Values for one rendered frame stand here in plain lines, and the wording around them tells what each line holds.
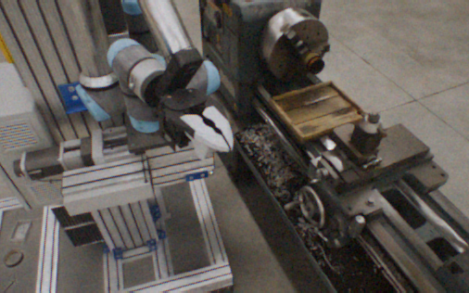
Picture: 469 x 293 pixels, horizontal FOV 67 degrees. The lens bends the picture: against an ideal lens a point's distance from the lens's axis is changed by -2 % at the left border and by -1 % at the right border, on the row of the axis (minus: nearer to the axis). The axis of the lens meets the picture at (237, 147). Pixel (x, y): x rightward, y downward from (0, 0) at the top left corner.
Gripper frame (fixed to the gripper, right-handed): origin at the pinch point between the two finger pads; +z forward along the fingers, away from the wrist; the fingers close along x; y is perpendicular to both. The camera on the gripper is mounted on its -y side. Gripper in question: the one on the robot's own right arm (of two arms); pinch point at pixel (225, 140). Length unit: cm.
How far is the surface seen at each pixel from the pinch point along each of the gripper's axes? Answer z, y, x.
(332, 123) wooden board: -37, 57, -93
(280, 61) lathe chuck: -70, 41, -88
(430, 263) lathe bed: 27, 62, -70
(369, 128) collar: -12, 35, -73
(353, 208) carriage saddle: -2, 59, -64
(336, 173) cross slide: -14, 55, -67
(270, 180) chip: -49, 93, -74
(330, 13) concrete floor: -232, 113, -344
